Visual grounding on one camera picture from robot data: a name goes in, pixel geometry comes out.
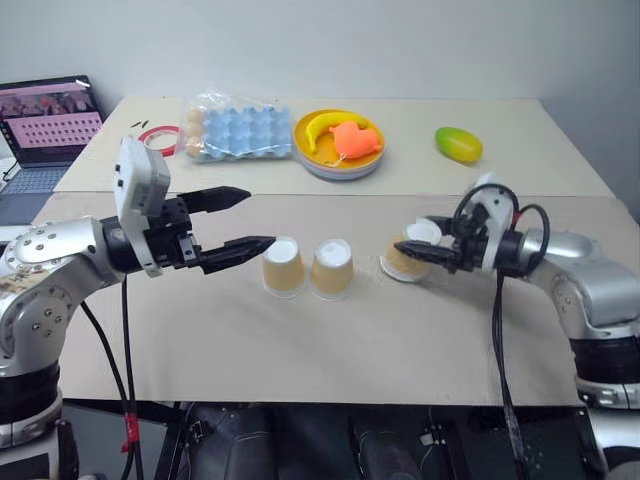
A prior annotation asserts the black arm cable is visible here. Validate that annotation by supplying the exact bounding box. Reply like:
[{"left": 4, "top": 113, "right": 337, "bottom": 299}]
[
  {"left": 491, "top": 272, "right": 527, "bottom": 480},
  {"left": 118, "top": 272, "right": 146, "bottom": 480},
  {"left": 79, "top": 299, "right": 133, "bottom": 416}
]

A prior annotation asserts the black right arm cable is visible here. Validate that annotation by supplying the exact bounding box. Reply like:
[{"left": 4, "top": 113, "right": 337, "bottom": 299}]
[{"left": 491, "top": 272, "right": 527, "bottom": 480}]

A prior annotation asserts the pastel plastic plate stack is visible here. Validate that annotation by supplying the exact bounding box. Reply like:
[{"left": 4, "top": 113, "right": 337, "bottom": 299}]
[{"left": 298, "top": 155, "right": 386, "bottom": 184}]

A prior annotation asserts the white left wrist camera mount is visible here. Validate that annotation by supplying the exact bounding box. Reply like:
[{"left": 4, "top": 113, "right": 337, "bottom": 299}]
[{"left": 112, "top": 135, "right": 172, "bottom": 279}]

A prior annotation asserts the light blue egg tray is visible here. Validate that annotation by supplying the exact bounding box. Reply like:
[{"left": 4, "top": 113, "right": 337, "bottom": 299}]
[{"left": 202, "top": 103, "right": 294, "bottom": 159}]

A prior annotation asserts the green yellow toy mango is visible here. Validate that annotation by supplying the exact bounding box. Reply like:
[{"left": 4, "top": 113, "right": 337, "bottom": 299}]
[{"left": 434, "top": 126, "right": 484, "bottom": 165}]

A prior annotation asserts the red tape wrap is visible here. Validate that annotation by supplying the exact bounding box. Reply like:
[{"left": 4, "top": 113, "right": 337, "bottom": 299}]
[{"left": 122, "top": 412, "right": 142, "bottom": 454}]

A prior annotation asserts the black right mount cable loop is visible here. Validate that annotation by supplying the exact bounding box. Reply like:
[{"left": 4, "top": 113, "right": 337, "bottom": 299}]
[{"left": 457, "top": 183, "right": 520, "bottom": 224}]

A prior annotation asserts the tan paper cup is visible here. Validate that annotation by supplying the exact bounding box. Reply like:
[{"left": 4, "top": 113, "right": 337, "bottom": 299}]
[
  {"left": 309, "top": 238, "right": 354, "bottom": 302},
  {"left": 261, "top": 234, "right": 308, "bottom": 300},
  {"left": 379, "top": 217, "right": 445, "bottom": 285}
]

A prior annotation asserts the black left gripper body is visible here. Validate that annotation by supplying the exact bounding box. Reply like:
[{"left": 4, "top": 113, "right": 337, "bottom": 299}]
[{"left": 141, "top": 192, "right": 207, "bottom": 275}]

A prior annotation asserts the yellow toy banana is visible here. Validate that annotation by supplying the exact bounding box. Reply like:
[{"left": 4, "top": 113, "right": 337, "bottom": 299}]
[{"left": 304, "top": 110, "right": 370, "bottom": 154}]

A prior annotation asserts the red tape roll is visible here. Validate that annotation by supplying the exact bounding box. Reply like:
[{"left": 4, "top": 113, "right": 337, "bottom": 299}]
[{"left": 137, "top": 124, "right": 183, "bottom": 157}]

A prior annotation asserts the orange heart toy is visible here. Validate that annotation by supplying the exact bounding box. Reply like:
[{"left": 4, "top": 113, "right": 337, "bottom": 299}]
[{"left": 328, "top": 121, "right": 384, "bottom": 161}]

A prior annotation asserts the black table frame leg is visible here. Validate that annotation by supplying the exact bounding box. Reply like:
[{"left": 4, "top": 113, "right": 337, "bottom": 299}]
[{"left": 152, "top": 399, "right": 192, "bottom": 480}]

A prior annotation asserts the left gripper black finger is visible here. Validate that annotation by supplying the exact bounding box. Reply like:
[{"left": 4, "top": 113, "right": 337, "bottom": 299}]
[
  {"left": 196, "top": 235, "right": 278, "bottom": 276},
  {"left": 178, "top": 186, "right": 252, "bottom": 216}
]

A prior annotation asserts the yellow plastic plate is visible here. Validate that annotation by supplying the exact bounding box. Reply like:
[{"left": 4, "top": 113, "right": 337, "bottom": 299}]
[{"left": 292, "top": 107, "right": 387, "bottom": 174}]

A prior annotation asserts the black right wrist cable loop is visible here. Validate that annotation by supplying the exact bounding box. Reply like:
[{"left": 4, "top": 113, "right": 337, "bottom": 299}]
[{"left": 514, "top": 203, "right": 552, "bottom": 261}]

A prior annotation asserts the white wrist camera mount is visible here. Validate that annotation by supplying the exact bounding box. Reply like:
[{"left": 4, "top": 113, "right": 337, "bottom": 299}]
[
  {"left": 468, "top": 171, "right": 522, "bottom": 272},
  {"left": 112, "top": 135, "right": 172, "bottom": 279}
]

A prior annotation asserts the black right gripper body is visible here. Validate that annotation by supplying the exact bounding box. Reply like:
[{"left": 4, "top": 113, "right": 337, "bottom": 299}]
[{"left": 448, "top": 215, "right": 490, "bottom": 275}]

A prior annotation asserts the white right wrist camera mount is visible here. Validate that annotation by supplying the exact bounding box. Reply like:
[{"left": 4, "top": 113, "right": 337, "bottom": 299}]
[{"left": 468, "top": 171, "right": 522, "bottom": 272}]

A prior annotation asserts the dark rounded shape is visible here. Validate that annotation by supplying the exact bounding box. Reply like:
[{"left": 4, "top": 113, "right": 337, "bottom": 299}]
[
  {"left": 187, "top": 402, "right": 274, "bottom": 480},
  {"left": 347, "top": 414, "right": 426, "bottom": 480}
]

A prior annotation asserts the open grey laptop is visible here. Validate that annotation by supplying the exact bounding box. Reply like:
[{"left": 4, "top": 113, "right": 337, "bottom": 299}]
[{"left": 0, "top": 74, "right": 105, "bottom": 226}]

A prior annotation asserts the blue egg tray in bag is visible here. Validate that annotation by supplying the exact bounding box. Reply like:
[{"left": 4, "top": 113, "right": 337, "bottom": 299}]
[{"left": 182, "top": 88, "right": 296, "bottom": 164}]

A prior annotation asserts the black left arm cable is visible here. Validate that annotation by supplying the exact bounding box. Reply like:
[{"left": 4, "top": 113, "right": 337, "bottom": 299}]
[
  {"left": 79, "top": 299, "right": 133, "bottom": 416},
  {"left": 118, "top": 272, "right": 146, "bottom": 480}
]

